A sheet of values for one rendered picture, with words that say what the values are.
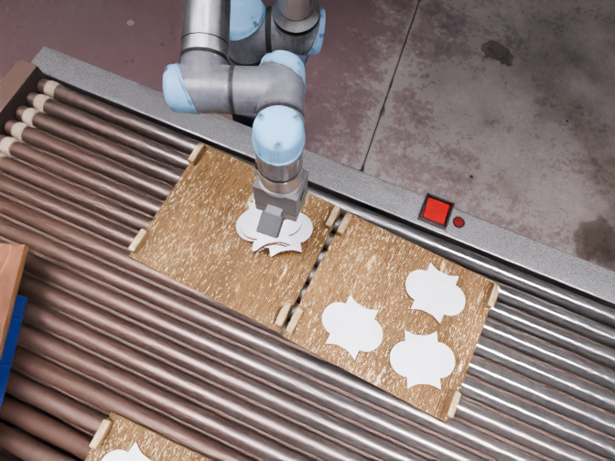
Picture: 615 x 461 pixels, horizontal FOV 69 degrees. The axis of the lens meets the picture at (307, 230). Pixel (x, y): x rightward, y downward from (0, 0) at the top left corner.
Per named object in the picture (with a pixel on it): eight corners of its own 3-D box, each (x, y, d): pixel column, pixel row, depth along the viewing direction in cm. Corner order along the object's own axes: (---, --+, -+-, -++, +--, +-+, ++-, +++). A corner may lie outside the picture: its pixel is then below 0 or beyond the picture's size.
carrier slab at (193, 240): (203, 145, 119) (202, 143, 118) (341, 209, 115) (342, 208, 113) (130, 257, 108) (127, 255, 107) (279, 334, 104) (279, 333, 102)
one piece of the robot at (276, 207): (234, 202, 72) (244, 234, 88) (286, 219, 72) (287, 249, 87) (262, 142, 76) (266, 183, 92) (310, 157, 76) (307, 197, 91)
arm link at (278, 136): (307, 99, 64) (305, 151, 61) (304, 139, 75) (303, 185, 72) (252, 96, 64) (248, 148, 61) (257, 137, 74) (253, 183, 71)
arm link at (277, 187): (294, 189, 71) (246, 174, 72) (293, 201, 76) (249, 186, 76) (308, 151, 74) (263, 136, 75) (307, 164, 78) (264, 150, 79)
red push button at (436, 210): (427, 198, 117) (428, 196, 116) (448, 207, 117) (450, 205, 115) (420, 218, 115) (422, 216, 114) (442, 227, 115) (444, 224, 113)
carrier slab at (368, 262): (346, 213, 114) (347, 210, 113) (496, 285, 109) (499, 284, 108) (282, 337, 103) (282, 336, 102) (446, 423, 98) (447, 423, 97)
